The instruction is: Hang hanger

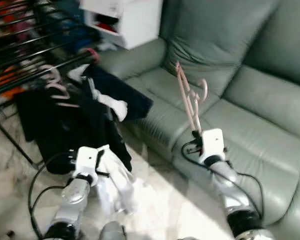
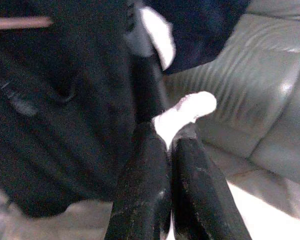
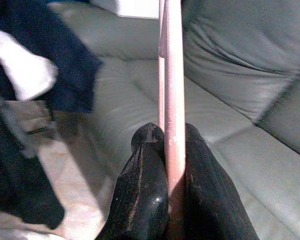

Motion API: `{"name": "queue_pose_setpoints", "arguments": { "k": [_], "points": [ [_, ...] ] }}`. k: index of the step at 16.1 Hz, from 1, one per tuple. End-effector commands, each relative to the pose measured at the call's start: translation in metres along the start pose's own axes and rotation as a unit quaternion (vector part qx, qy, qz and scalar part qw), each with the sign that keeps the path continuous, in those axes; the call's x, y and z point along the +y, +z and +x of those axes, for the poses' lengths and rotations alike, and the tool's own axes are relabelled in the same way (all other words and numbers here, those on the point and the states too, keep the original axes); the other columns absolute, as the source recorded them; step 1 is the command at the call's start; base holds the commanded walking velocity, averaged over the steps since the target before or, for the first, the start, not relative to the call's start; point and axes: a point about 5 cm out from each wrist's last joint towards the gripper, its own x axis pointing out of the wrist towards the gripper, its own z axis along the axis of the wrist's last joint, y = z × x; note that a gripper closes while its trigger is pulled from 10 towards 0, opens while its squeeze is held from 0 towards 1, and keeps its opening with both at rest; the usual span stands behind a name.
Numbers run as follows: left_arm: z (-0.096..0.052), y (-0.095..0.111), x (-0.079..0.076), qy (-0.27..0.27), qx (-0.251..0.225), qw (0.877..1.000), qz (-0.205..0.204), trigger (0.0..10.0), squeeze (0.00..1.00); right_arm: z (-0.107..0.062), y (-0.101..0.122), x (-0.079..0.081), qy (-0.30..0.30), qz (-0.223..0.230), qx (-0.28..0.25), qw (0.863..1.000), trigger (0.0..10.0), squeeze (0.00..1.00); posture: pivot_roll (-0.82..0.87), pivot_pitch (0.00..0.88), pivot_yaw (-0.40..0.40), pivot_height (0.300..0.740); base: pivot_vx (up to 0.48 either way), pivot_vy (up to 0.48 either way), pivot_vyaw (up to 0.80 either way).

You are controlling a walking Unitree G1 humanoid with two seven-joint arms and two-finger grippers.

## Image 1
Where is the black metal drying rack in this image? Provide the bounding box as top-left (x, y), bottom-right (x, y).
top-left (0, 0), bottom-right (98, 168)

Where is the grey green leather sofa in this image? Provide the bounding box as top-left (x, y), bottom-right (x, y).
top-left (97, 0), bottom-right (300, 240)

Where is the navy garment with white trim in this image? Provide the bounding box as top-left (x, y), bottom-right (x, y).
top-left (70, 62), bottom-right (154, 123)

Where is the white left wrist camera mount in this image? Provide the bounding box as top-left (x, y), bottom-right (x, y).
top-left (74, 146), bottom-right (100, 183)

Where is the orange cloth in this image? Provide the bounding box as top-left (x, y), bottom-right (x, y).
top-left (2, 67), bottom-right (26, 93)

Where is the blue storage container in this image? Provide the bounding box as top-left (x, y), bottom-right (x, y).
top-left (50, 0), bottom-right (98, 53)

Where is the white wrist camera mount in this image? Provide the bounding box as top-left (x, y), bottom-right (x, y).
top-left (200, 128), bottom-right (226, 165)
top-left (74, 146), bottom-right (100, 183)

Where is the black garment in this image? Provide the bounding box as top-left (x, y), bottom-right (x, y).
top-left (15, 85), bottom-right (133, 173)

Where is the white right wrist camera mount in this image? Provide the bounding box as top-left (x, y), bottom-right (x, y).
top-left (200, 128), bottom-right (226, 165)

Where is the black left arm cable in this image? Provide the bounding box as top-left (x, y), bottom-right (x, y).
top-left (29, 152), bottom-right (76, 238)

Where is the white storage box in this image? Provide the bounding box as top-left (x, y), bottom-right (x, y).
top-left (80, 0), bottom-right (163, 50)

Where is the pink plastic hanger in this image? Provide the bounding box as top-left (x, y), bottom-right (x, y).
top-left (175, 61), bottom-right (209, 135)
top-left (39, 64), bottom-right (81, 108)

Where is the red plastic hanger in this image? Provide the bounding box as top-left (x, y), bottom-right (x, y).
top-left (85, 48), bottom-right (100, 65)

